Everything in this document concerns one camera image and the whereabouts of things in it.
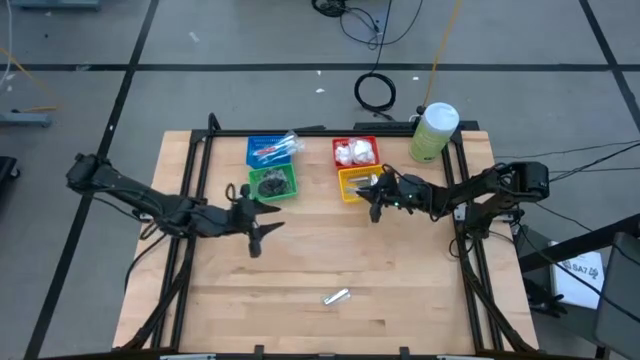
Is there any long yellow floor cable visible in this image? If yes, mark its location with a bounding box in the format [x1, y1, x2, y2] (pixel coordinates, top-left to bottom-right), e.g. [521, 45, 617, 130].
[423, 0, 464, 107]

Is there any yellow plastic basket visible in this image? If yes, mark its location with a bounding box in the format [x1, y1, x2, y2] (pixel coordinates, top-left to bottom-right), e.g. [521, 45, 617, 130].
[338, 164, 386, 204]

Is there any red plastic basket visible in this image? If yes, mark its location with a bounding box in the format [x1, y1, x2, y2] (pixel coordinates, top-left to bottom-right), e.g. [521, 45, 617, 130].
[331, 135, 380, 169]

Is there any black chair base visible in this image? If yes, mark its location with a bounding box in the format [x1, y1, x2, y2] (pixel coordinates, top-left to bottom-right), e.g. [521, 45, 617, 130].
[0, 155, 22, 202]

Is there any coiled black floor cable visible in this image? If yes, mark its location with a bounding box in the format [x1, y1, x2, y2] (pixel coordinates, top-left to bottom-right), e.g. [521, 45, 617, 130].
[353, 71, 398, 114]

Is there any green plastic basket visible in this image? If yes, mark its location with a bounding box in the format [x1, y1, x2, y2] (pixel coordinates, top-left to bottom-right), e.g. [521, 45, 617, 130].
[248, 162, 300, 204]

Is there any blue toothbrush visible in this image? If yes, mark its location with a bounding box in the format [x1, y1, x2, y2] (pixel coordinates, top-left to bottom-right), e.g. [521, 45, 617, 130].
[274, 135, 306, 154]
[259, 144, 301, 164]
[269, 131, 297, 151]

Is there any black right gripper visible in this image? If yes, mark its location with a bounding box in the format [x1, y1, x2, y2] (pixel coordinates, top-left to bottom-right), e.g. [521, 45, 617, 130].
[357, 169, 432, 224]

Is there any thin black floor cable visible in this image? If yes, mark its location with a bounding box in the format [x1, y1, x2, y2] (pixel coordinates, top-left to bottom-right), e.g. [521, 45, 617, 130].
[493, 140, 640, 160]
[339, 0, 426, 74]
[547, 143, 640, 197]

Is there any black side table bar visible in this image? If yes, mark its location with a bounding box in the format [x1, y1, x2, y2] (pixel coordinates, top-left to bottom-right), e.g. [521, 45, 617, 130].
[517, 213, 640, 274]

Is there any dark grey panel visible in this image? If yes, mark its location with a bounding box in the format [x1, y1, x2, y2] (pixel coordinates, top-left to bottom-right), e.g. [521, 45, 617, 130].
[593, 231, 640, 360]

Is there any black caster foot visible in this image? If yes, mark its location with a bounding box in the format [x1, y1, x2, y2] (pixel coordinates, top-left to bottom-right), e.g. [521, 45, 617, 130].
[523, 277, 569, 319]

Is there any white floor cable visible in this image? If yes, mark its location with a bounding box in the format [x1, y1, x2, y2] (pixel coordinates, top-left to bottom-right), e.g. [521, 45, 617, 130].
[0, 0, 15, 95]

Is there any short yellow floor cable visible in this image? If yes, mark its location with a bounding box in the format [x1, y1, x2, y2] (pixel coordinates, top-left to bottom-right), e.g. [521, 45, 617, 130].
[0, 47, 60, 114]

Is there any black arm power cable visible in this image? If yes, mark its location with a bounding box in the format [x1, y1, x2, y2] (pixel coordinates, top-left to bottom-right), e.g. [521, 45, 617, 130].
[123, 232, 174, 294]

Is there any clear bag of white cotton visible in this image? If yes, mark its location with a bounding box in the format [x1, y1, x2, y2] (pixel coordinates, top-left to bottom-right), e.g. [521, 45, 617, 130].
[349, 137, 377, 166]
[333, 141, 354, 167]
[342, 136, 374, 154]

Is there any green wipes canister white lid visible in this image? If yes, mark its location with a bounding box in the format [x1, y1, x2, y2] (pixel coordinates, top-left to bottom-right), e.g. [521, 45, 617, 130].
[408, 102, 460, 164]

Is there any grey metal furniture foot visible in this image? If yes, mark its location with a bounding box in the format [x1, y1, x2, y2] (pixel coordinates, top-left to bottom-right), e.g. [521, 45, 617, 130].
[0, 110, 52, 128]
[9, 0, 102, 12]

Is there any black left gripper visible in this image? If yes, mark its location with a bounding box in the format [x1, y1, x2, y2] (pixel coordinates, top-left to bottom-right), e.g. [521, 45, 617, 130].
[227, 183, 286, 259]

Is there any white printed cardboard box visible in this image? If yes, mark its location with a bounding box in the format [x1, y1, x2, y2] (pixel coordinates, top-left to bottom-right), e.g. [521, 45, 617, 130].
[549, 241, 606, 310]

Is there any black aluminium table frame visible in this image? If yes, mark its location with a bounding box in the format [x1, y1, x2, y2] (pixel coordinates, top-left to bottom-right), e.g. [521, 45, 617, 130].
[112, 112, 540, 360]

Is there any blue plastic basket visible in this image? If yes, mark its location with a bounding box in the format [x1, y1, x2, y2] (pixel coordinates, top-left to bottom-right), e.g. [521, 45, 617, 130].
[245, 135, 294, 170]

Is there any black cable bundle on floor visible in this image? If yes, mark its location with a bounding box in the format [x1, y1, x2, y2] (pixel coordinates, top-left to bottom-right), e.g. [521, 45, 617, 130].
[310, 0, 347, 19]

